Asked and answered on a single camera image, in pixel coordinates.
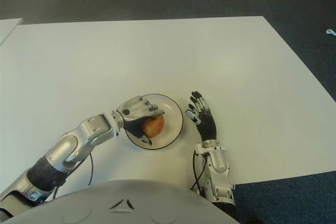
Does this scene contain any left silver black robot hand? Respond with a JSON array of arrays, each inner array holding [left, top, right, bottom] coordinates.
[[115, 94, 165, 146]]

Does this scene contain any white grey robot torso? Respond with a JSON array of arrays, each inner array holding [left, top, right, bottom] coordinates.
[[0, 179, 242, 224]]

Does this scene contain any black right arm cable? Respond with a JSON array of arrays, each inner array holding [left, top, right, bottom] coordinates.
[[193, 150, 208, 190]]

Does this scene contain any white plate with black rim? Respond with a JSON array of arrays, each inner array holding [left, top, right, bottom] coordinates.
[[124, 93, 184, 151]]

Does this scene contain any red yellow apple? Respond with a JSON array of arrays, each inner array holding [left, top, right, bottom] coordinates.
[[141, 115, 165, 138]]

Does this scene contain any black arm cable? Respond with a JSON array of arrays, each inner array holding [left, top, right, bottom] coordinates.
[[193, 150, 208, 190], [52, 153, 95, 198]]

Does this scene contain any white side table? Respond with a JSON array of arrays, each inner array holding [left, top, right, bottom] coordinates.
[[0, 18, 24, 46]]

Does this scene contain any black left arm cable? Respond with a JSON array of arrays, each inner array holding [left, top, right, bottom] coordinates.
[[52, 153, 95, 198]]

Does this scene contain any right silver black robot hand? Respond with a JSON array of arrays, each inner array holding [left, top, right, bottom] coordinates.
[[185, 90, 218, 142]]

